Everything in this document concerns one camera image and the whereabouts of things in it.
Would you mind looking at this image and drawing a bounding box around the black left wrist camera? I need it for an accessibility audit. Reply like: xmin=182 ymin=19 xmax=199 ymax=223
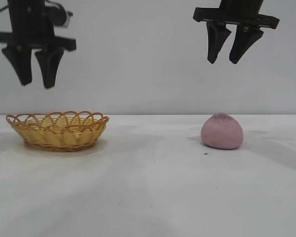
xmin=44 ymin=4 xmax=74 ymax=27

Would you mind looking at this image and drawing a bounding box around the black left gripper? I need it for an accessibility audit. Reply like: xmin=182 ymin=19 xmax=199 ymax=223
xmin=0 ymin=0 xmax=76 ymax=89

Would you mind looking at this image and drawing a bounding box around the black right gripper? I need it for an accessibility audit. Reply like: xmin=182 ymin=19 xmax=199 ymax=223
xmin=192 ymin=0 xmax=280 ymax=65

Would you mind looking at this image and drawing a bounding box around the yellow woven wicker basket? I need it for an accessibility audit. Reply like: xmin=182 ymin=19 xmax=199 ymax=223
xmin=6 ymin=111 xmax=110 ymax=152

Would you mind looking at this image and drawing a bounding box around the pink peach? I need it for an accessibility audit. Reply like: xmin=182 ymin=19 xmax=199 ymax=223
xmin=201 ymin=113 xmax=244 ymax=150

